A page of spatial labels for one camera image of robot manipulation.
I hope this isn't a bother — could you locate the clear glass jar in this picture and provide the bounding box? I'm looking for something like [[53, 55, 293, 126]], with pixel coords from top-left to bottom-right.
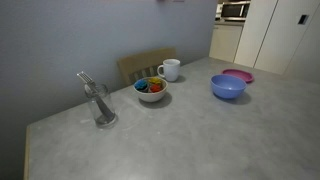
[[84, 83, 118, 129]]

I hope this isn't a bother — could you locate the pink plastic plate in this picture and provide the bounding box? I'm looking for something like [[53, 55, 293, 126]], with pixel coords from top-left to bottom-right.
[[221, 68, 255, 84]]

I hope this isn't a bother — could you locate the red-orange toy piece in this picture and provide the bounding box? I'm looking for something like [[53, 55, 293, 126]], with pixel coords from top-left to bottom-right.
[[148, 83, 163, 94]]

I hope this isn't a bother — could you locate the narrow cream cabinet door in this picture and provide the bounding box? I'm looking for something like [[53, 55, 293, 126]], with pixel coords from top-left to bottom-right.
[[233, 0, 279, 69]]

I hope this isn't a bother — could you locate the microwave oven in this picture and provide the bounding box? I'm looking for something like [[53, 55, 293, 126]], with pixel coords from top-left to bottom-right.
[[220, 0, 251, 22]]

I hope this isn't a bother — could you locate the blue toy piece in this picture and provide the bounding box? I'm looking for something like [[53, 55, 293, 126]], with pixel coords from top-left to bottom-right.
[[134, 78, 149, 93]]

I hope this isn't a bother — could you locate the yellow toy piece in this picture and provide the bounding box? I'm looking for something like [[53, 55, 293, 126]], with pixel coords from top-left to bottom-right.
[[147, 77, 163, 86]]

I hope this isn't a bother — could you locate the black cabinet handle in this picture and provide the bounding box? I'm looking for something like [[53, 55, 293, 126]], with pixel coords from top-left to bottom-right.
[[297, 14, 310, 26]]

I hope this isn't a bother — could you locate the white bowl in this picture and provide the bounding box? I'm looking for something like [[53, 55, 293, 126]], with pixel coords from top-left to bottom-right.
[[133, 76, 169, 103]]

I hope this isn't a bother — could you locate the wide cream cabinet door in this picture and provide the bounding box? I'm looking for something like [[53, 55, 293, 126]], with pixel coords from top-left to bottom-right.
[[254, 0, 320, 76]]

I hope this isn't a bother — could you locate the cream low counter cabinet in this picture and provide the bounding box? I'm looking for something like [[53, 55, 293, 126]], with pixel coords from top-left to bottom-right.
[[208, 20, 245, 64]]

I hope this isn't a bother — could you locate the wooden chair back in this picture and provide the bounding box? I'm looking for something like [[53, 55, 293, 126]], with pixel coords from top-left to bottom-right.
[[116, 47, 178, 87]]

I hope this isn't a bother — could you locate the white ceramic mug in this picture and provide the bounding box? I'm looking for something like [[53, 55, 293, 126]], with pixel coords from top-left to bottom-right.
[[156, 58, 181, 83]]

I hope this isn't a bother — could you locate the blue plastic bowl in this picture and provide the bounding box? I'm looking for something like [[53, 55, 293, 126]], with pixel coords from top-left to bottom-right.
[[210, 73, 248, 100]]

